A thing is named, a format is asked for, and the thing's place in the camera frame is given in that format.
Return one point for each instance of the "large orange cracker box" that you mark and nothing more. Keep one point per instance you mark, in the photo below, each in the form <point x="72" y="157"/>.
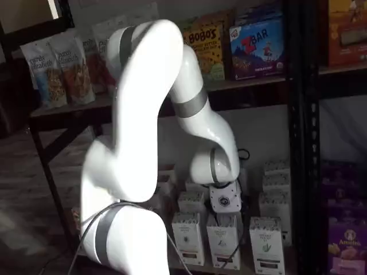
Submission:
<point x="344" y="43"/>

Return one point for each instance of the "white tea box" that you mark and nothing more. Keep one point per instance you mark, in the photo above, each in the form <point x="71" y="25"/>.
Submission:
<point x="190" y="202"/>
<point x="195" y="186"/>
<point x="273" y="204"/>
<point x="276" y="183"/>
<point x="276" y="167"/>

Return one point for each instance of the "neighbour rack shelf board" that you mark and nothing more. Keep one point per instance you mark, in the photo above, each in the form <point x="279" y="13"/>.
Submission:
<point x="344" y="70"/>

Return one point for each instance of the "white box green strip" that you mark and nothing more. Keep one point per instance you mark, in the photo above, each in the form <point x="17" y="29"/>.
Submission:
<point x="266" y="246"/>

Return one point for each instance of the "blue Z Bar box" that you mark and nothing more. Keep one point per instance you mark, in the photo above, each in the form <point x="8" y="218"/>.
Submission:
<point x="258" y="51"/>
<point x="258" y="14"/>

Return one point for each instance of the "dark brown furniture piece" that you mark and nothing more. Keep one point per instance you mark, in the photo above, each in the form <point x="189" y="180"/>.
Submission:
<point x="14" y="100"/>

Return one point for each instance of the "purple Annie's box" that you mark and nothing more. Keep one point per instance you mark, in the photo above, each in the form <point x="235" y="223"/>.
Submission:
<point x="347" y="249"/>
<point x="344" y="186"/>

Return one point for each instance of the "orange snack box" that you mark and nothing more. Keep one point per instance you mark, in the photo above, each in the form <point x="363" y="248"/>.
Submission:
<point x="218" y="17"/>

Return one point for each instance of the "black metal shelf rack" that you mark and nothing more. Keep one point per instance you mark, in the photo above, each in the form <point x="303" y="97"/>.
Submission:
<point x="294" y="143"/>

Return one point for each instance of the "white box orange strip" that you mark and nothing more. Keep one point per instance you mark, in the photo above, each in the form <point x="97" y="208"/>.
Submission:
<point x="187" y="240"/>

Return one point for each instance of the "yellow Bobo's box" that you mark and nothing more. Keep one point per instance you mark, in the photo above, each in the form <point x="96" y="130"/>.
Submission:
<point x="209" y="48"/>

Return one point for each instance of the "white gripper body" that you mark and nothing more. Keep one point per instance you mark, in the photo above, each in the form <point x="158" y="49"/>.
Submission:
<point x="226" y="199"/>

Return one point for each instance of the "black metal neighbour rack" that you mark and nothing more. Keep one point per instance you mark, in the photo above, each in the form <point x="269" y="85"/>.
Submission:
<point x="312" y="143"/>

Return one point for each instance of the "blue purely elizabeth bag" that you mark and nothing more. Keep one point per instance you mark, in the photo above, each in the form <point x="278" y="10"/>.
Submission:
<point x="43" y="71"/>

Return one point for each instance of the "wooden mid shelf board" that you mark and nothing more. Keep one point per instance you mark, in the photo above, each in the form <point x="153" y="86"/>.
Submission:
<point x="71" y="110"/>

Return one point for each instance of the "brown purely elizabeth bag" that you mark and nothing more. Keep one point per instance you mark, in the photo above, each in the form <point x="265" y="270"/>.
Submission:
<point x="74" y="74"/>

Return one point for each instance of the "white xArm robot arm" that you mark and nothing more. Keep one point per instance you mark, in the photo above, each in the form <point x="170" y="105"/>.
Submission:
<point x="137" y="114"/>

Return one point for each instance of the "white box pink strip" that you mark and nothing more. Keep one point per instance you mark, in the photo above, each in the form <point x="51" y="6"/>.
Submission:
<point x="222" y="243"/>

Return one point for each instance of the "white purely elizabeth bag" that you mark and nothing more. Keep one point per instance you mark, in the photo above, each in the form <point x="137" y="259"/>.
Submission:
<point x="134" y="21"/>
<point x="152" y="13"/>
<point x="91" y="66"/>

